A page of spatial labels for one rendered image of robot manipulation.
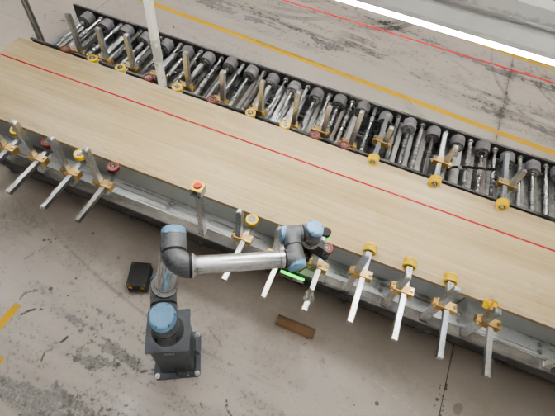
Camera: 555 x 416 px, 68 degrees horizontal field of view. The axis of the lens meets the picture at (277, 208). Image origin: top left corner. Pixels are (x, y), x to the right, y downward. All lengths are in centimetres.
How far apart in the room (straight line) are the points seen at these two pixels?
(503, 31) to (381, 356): 243
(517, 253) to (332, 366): 148
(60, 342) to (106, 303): 39
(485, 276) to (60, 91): 321
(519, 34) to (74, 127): 268
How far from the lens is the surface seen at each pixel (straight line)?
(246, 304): 331
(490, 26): 167
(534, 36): 170
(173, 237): 193
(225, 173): 280
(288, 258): 195
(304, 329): 321
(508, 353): 298
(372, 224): 273
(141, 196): 309
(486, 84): 585
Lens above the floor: 311
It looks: 56 degrees down
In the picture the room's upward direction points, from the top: 10 degrees clockwise
